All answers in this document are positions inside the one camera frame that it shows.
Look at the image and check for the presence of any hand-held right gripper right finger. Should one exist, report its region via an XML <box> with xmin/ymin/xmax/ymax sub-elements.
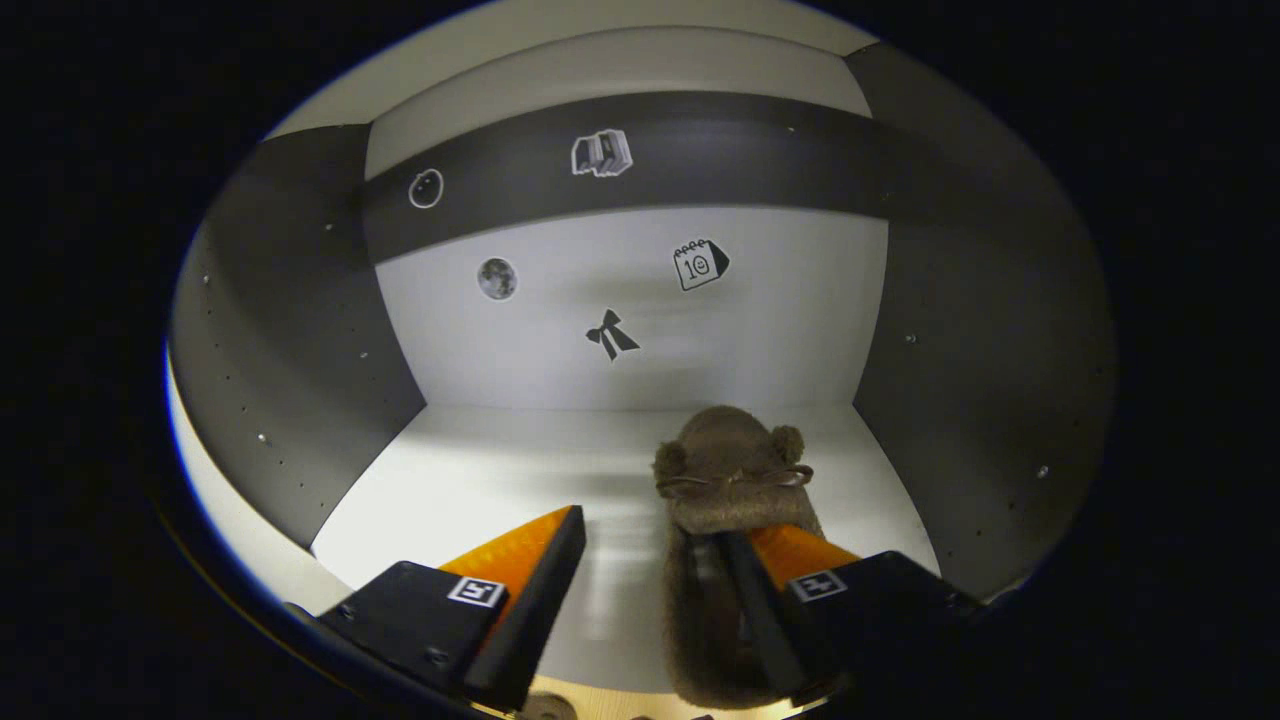
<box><xmin>715</xmin><ymin>525</ymin><xmax>986</xmax><ymax>706</ymax></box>

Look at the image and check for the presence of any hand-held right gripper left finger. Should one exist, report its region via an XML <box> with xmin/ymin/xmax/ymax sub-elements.
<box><xmin>318</xmin><ymin>505</ymin><xmax>588</xmax><ymax>713</ymax></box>

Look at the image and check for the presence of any white shoe cabinet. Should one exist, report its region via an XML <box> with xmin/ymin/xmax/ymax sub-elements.
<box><xmin>165</xmin><ymin>0</ymin><xmax>1119</xmax><ymax>701</ymax></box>

